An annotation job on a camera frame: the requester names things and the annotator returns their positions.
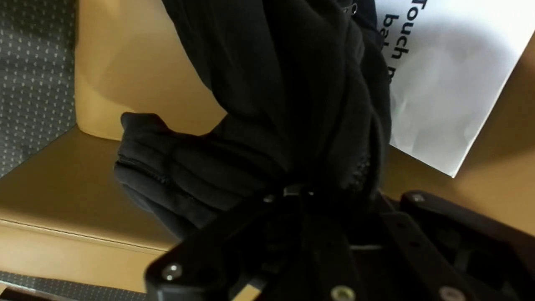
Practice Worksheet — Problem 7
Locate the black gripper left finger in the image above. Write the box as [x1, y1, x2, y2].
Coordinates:
[144, 182, 311, 301]

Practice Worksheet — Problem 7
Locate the black cloth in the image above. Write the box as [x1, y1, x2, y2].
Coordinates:
[114, 0, 392, 239]

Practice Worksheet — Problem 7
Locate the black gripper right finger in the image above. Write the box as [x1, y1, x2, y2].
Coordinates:
[378, 190, 535, 301]

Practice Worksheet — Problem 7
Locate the white paper sign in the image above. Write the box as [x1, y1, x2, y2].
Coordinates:
[376, 0, 535, 177]

